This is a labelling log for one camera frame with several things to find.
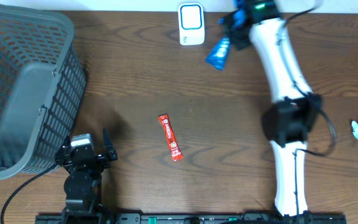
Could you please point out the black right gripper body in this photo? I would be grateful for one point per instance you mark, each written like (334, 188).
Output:
(238, 36)

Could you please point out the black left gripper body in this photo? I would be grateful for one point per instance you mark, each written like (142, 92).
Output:
(100, 163)

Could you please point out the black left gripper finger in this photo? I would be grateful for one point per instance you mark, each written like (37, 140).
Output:
(67, 142)
(111, 153)

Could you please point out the blue Oreo cookie pack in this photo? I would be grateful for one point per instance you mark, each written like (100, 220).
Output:
(219, 54)

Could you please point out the red Nescafe stick sachet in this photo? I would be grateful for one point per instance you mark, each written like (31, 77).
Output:
(170, 137)

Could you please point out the white barcode scanner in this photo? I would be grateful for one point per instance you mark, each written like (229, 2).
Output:
(191, 23)

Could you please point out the grey plastic mesh basket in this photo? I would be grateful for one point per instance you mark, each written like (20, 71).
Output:
(42, 84)

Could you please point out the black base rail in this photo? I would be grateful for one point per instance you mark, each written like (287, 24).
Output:
(247, 217)

